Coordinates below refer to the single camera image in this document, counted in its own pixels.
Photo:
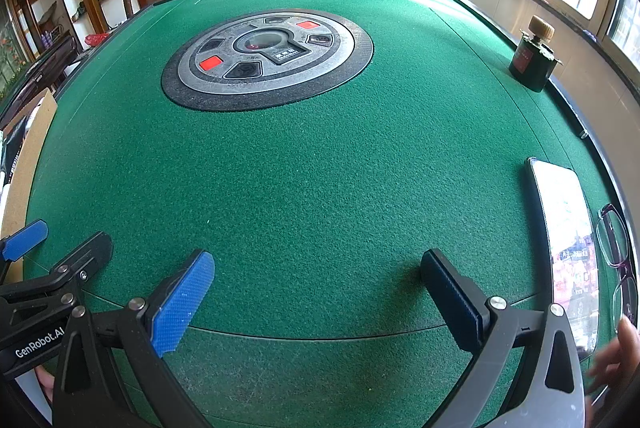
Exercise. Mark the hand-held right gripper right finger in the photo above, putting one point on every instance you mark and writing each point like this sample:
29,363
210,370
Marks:
452,303

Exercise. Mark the cardboard box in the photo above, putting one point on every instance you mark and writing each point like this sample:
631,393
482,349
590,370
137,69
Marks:
30,158

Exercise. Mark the round table control panel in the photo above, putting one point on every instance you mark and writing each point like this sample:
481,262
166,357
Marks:
325,53

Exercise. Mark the dark green jar wooden lid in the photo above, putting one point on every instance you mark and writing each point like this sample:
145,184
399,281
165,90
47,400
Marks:
532,63

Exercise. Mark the smartphone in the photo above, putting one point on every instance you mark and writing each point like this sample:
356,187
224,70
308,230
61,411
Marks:
560,218

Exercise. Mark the person's left hand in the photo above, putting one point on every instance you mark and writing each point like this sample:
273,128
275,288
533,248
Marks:
44,383

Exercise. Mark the red plastic bag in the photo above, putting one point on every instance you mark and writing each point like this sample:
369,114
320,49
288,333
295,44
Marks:
95,39

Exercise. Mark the flower wall mural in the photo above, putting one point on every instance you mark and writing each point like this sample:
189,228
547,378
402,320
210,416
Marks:
10,53

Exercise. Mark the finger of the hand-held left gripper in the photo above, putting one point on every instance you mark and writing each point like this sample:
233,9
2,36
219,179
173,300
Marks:
87,253
22,243

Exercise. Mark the purple frame eyeglasses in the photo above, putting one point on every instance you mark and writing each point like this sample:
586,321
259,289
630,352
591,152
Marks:
612,233

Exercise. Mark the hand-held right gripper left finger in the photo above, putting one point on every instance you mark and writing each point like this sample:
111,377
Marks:
182,303

